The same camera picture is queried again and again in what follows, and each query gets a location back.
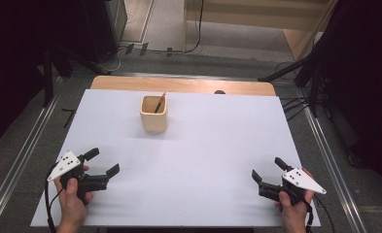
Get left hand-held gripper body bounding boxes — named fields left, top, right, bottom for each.
left=46, top=150, right=111, bottom=206

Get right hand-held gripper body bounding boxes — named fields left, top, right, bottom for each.
left=258, top=167, right=328, bottom=207

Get square wooden cup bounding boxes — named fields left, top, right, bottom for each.
left=139, top=94, right=169, bottom=134

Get dark pencil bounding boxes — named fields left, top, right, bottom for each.
left=154, top=92, right=167, bottom=115

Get person's right hand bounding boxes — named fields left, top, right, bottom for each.
left=274, top=168, right=317, bottom=233

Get person's left hand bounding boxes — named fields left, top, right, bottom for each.
left=53, top=165, right=94, bottom=227

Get white board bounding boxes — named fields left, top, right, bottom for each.
left=30, top=88, right=322, bottom=227

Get black metal stand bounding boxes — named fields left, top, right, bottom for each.
left=37, top=45, right=112, bottom=108
left=258, top=32, right=329, bottom=119

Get wooden table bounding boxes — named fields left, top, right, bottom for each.
left=89, top=75, right=277, bottom=97

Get dark curtain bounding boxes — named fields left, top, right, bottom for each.
left=321, top=0, right=382, bottom=198
left=0, top=0, right=86, bottom=154

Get black cabinet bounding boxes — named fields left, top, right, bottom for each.
left=81, top=0, right=128, bottom=64

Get wooden steps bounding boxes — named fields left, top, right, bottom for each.
left=183, top=0, right=338, bottom=62

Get metal floor rail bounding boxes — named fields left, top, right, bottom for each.
left=296, top=93, right=369, bottom=233
left=0, top=77, right=63, bottom=233

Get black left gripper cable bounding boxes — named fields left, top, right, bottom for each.
left=44, top=164, right=65, bottom=233

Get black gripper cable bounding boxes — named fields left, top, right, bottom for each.
left=303, top=193, right=336, bottom=233
left=44, top=164, right=65, bottom=233

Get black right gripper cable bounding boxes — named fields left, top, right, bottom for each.
left=303, top=193, right=336, bottom=233

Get black floor cables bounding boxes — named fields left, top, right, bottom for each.
left=280, top=96, right=311, bottom=122

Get white floor cable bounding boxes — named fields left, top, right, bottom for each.
left=97, top=45, right=128, bottom=74

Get hanging black cable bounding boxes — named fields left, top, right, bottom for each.
left=184, top=0, right=206, bottom=54

